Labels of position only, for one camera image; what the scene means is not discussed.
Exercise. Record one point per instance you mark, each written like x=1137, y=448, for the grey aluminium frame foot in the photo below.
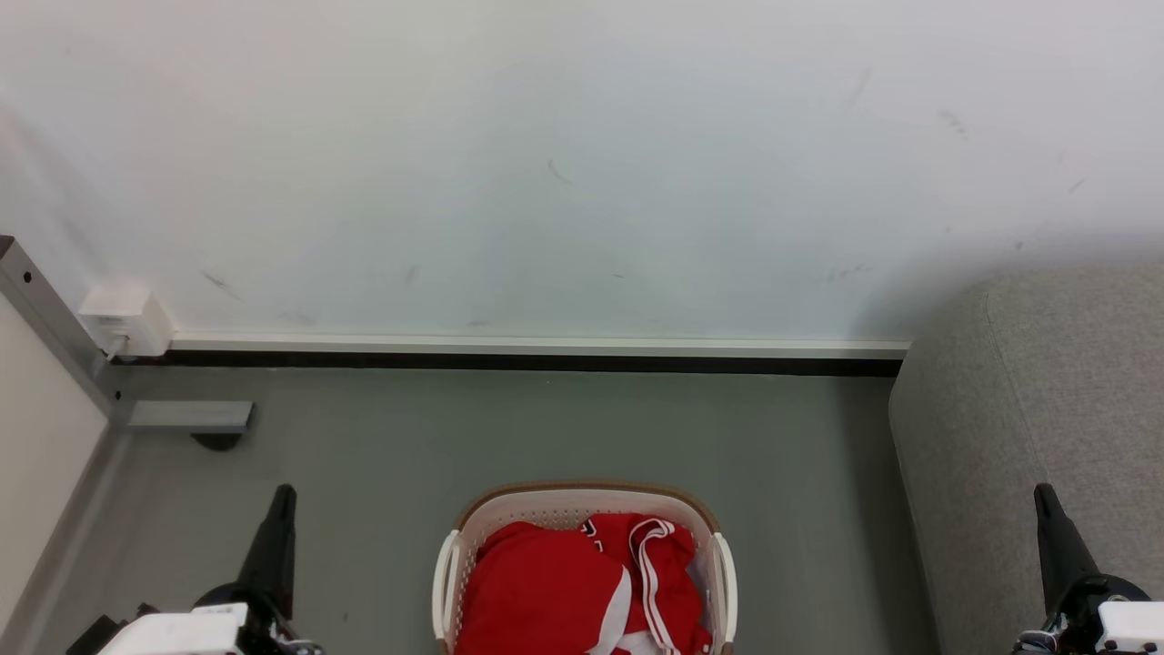
x=186, y=416

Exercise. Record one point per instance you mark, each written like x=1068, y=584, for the grey fabric sofa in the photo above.
x=1046, y=409

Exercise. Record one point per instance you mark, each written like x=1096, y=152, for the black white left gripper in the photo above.
x=182, y=635

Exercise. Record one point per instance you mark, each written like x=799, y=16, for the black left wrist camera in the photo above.
x=91, y=639

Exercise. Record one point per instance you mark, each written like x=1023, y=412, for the white wall junction box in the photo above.
x=127, y=323

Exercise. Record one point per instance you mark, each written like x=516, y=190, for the red garment with white band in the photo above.
x=536, y=591

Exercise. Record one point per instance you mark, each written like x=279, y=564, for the red and white striped garment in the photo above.
x=673, y=582

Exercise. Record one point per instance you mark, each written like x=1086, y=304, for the black round levelling foot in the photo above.
x=216, y=441

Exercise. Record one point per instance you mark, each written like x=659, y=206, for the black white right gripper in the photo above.
x=1091, y=619

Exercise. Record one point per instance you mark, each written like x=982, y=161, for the beige partition panel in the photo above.
x=41, y=455

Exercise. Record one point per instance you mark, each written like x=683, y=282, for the white plastic laundry basket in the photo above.
x=564, y=505

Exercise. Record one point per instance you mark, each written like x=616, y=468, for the grey aluminium frame post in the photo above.
x=45, y=309

